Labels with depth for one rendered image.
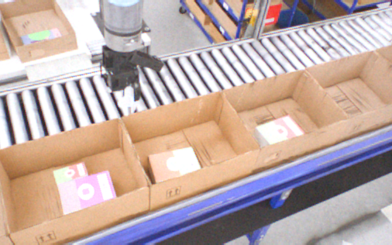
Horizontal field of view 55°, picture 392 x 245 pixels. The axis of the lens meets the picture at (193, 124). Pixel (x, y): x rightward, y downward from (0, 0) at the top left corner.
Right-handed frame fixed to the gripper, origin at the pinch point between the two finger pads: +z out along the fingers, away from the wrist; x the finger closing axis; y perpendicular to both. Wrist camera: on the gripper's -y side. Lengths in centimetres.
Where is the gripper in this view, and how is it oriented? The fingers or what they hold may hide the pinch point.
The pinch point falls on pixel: (129, 101)
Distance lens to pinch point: 111.7
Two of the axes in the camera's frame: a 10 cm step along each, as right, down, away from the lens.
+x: 5.5, 6.2, -5.6
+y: -8.2, 3.1, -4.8
